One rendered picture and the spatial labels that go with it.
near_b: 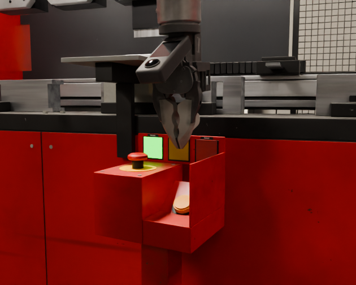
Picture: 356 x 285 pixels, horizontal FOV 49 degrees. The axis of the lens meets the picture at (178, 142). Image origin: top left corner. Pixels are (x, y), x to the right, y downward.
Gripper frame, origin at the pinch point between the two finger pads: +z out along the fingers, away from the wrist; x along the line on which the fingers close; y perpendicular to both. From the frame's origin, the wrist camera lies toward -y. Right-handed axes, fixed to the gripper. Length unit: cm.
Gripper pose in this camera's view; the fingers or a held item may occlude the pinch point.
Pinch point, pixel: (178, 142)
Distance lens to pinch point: 68.9
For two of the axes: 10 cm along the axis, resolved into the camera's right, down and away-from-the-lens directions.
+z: 0.4, 9.8, 1.9
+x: -8.9, -0.5, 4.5
